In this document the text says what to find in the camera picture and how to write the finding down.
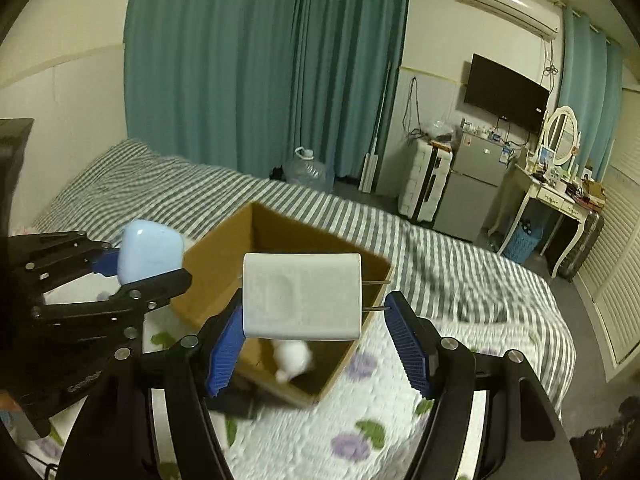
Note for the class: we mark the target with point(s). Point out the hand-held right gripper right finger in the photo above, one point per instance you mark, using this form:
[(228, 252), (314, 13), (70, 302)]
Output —
[(411, 347)]

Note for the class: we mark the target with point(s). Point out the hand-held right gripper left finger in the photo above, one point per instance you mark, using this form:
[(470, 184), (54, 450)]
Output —
[(224, 355)]

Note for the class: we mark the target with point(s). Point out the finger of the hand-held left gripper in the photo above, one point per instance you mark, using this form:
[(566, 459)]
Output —
[(102, 263), (150, 291)]

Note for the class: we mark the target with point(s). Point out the light blue plastic case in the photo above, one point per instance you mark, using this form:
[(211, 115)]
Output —
[(149, 252)]

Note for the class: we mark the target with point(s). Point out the small white round object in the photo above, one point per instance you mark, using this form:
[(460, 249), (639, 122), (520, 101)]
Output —
[(292, 358)]

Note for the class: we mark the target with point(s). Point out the brown cardboard box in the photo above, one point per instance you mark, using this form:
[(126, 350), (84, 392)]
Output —
[(220, 265)]

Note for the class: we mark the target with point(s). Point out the white power adapter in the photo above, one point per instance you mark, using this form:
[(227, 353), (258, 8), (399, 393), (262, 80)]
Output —
[(302, 296)]

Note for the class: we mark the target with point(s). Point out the white floral quilt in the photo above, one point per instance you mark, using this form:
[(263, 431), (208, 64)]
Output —
[(360, 425)]

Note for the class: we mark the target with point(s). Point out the blue plastic basket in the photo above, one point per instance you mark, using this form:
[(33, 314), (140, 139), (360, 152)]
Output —
[(520, 245)]

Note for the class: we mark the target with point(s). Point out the white suitcase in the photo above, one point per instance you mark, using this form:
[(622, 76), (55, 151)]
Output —
[(420, 182)]

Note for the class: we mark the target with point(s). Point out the grey striped bed sheet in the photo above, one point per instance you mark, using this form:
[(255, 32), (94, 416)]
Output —
[(310, 210)]

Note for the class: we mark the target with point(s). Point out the grey small fridge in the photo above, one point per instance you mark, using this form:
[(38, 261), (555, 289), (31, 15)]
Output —
[(470, 185)]

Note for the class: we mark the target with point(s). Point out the white mop poles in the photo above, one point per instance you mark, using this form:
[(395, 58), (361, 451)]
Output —
[(372, 160)]

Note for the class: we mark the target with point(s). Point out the clear water jug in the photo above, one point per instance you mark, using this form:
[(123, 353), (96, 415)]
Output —
[(306, 172)]

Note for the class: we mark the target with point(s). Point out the dark suitcase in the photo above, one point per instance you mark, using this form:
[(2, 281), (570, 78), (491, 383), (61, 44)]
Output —
[(582, 245)]

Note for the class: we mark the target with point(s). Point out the white vanity table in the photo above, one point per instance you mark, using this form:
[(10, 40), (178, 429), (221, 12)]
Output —
[(545, 195)]

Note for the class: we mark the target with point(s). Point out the dark clothes pile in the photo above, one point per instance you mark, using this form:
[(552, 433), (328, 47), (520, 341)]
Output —
[(610, 445)]

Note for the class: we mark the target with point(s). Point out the white louvered closet doors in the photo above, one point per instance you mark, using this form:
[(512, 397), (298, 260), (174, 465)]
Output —
[(622, 260)]

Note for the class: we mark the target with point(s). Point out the green curtain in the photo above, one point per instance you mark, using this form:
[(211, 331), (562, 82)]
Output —
[(240, 70)]

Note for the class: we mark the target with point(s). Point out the oval white vanity mirror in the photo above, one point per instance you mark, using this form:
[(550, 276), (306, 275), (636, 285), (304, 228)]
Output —
[(561, 135)]

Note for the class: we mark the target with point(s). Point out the teal window curtain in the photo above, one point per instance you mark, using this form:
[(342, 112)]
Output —
[(582, 90)]

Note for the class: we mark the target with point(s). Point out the white air conditioner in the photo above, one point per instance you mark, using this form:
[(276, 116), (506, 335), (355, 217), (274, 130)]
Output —
[(510, 2)]

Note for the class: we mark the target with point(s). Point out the black wall television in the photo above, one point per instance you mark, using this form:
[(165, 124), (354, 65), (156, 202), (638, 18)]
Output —
[(502, 92)]

